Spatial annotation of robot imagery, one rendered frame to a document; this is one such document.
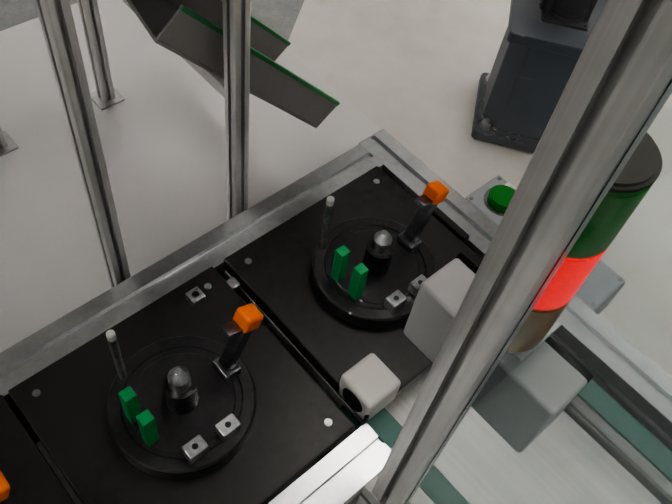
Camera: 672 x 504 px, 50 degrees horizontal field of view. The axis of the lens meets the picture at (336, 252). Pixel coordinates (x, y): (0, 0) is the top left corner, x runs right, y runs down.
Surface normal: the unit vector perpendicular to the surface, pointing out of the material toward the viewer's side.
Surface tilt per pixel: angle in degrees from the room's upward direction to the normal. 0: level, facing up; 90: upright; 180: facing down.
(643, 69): 90
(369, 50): 0
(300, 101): 90
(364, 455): 0
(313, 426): 0
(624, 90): 90
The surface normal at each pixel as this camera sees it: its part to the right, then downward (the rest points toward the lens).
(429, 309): -0.74, 0.49
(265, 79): 0.52, 0.72
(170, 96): 0.11, -0.58
